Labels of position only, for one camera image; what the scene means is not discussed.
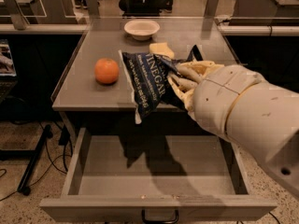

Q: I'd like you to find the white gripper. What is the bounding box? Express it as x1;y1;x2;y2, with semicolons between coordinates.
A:
167;61;265;141

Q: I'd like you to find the blue Kettle chip bag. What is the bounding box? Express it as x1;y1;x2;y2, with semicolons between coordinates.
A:
118;44;204;125

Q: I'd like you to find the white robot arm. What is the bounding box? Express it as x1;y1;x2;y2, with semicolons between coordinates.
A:
167;61;299;198

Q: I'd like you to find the grey counter cabinet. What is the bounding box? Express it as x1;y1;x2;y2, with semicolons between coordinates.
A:
53;17;235;135

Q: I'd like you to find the open grey top drawer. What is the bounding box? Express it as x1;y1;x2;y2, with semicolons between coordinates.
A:
40;129;276;224

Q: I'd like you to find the yellow sponge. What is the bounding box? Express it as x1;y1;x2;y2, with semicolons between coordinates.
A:
149;42;175;59

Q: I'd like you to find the white paper bowl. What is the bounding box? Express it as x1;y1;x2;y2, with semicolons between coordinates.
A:
124;19;160;41

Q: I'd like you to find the orange fruit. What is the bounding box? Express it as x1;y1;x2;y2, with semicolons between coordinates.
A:
94;58;120;85

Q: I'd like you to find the laptop with lit screen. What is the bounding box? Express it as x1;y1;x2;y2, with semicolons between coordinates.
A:
0;39;18;103

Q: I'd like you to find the clear acrylic barrier panel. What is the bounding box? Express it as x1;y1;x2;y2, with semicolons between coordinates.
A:
0;0;281;34

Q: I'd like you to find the black stand leg with wheel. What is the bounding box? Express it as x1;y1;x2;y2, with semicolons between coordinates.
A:
17;125;52;196

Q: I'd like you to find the black drawer handle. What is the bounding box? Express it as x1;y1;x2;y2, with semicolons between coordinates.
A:
141;210;179;224

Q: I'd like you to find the black floor cable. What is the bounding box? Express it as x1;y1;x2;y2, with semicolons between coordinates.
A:
0;121;74;203

